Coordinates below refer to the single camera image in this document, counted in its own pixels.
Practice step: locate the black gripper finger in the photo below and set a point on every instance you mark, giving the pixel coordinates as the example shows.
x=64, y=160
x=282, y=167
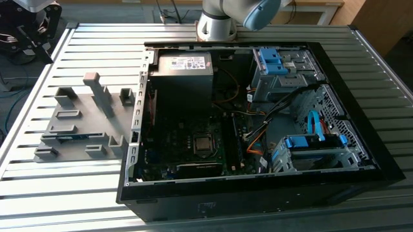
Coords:
x=19, y=36
x=51, y=19

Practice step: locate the blue RAM stick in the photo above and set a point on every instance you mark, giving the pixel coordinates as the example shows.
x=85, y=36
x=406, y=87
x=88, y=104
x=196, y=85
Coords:
x=72, y=137

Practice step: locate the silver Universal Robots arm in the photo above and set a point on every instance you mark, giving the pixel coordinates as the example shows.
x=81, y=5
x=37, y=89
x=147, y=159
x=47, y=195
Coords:
x=215, y=26

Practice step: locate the grey plastic parts rack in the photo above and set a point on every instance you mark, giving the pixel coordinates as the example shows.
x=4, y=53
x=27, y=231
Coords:
x=83, y=116

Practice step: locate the grey power supply unit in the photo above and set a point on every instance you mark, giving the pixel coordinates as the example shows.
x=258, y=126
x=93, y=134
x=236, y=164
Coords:
x=183, y=64

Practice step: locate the green motherboard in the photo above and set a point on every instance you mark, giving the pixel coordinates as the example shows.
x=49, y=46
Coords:
x=167, y=145

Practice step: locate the silver CPU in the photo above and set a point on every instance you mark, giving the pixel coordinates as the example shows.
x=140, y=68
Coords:
x=203, y=143

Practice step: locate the black graphics card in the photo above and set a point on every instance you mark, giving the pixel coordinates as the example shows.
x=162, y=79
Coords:
x=198, y=169

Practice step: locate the tall metal drive cage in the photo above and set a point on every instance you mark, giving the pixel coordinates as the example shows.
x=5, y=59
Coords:
x=283, y=84

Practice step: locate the blue disk carrier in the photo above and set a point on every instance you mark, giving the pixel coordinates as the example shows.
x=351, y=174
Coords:
x=298, y=141

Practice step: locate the black open PC case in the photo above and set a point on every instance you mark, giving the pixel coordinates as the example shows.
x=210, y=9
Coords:
x=226, y=200

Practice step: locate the low metal disk bay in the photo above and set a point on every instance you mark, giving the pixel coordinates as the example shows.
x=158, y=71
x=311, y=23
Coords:
x=322, y=152

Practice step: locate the brown wooden cabinet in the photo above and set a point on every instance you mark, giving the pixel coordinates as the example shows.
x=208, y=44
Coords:
x=386, y=24

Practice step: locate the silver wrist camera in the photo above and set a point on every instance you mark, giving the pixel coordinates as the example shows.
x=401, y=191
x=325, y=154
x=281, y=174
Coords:
x=35, y=4

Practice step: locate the blue plastic drive bracket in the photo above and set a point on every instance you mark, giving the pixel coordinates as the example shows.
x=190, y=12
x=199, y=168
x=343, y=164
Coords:
x=270, y=60

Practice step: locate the wooden desk white frame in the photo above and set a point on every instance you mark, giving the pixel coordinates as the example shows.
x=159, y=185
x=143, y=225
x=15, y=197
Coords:
x=322, y=4

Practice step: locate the blue plastic bay rail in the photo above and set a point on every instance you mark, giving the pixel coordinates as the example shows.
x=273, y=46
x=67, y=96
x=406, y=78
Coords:
x=275, y=157

